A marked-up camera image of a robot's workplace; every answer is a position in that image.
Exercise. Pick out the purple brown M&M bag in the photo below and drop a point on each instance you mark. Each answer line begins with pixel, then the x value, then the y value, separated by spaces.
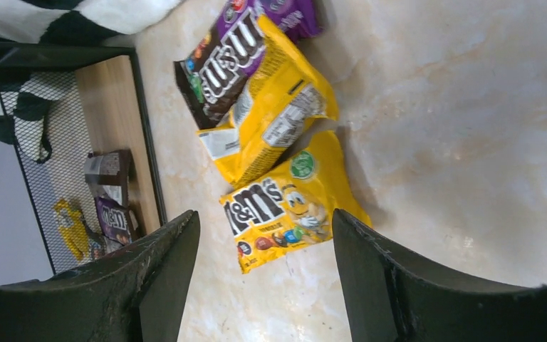
pixel 211 78

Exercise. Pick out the yellow candy bag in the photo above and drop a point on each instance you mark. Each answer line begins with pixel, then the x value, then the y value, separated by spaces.
pixel 278 103
pixel 71 226

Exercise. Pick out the yellow peanut M&M bag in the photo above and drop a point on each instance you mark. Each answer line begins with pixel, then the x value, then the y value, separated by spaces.
pixel 291 207

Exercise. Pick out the yellow candy bag back side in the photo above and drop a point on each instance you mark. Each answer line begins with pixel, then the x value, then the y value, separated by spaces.
pixel 278 103

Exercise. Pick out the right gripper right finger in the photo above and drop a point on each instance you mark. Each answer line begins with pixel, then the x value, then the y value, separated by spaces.
pixel 392 293

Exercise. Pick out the black white checkered pillow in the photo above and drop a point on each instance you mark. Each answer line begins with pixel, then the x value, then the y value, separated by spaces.
pixel 27 97

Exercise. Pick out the brown M&M candy bag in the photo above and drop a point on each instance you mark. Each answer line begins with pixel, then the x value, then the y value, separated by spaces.
pixel 108 175

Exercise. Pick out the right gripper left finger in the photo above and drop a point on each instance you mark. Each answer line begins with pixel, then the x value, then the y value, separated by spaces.
pixel 137 293

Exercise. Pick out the yellow candy bag left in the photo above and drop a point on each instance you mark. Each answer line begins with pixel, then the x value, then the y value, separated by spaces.
pixel 71 226

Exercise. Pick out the purple M&M candy bag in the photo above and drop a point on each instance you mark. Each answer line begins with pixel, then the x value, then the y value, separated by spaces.
pixel 117 222

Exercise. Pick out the black wire shelf wooden top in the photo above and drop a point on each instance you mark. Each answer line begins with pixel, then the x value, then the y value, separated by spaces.
pixel 104 111

